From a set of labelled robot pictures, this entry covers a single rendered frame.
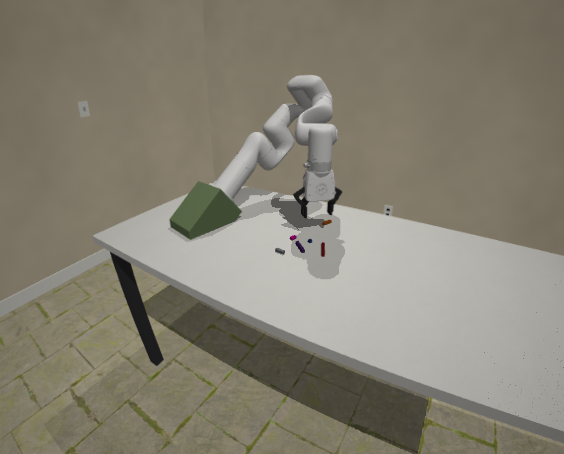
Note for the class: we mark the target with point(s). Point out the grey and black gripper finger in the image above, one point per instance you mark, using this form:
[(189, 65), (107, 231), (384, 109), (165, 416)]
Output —
[(330, 204), (302, 202)]

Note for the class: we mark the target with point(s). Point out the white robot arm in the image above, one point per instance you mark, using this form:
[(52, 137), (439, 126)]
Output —
[(257, 147)]

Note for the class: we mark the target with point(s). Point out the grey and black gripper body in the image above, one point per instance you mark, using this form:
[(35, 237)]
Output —
[(319, 187)]

